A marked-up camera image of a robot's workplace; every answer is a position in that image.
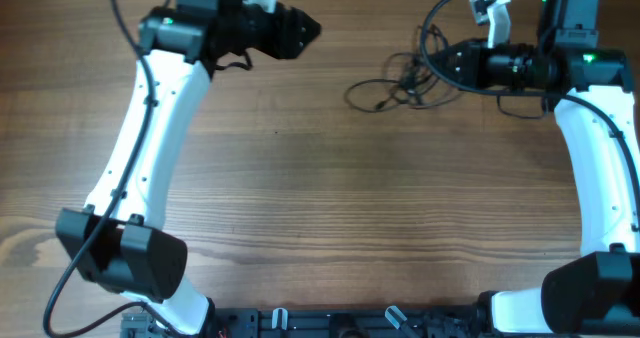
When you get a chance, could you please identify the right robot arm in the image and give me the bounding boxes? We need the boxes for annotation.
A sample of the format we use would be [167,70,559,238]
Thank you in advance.
[422,0,639,337]

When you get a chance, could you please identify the black usb cables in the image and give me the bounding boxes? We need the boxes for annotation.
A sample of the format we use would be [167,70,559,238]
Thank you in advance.
[342,23,466,114]

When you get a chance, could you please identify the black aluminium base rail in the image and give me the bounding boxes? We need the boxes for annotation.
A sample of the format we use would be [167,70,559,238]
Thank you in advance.
[119,305,496,338]

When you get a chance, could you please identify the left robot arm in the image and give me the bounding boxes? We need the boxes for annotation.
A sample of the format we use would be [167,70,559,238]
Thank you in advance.
[55,0,321,337]

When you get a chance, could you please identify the left camera cable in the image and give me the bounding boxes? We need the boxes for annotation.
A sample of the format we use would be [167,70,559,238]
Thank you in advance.
[41,0,159,338]

